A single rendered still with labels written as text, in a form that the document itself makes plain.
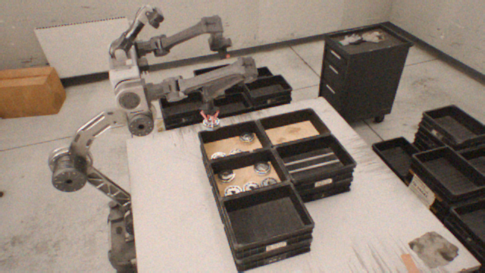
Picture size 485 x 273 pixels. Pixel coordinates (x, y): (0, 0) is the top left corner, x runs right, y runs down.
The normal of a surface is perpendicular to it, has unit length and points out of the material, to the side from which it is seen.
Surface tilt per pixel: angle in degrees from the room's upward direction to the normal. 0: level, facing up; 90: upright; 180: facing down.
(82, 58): 90
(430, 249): 1
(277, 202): 0
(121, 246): 0
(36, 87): 89
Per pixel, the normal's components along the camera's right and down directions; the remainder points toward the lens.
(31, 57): 0.30, 0.61
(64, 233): -0.04, -0.76
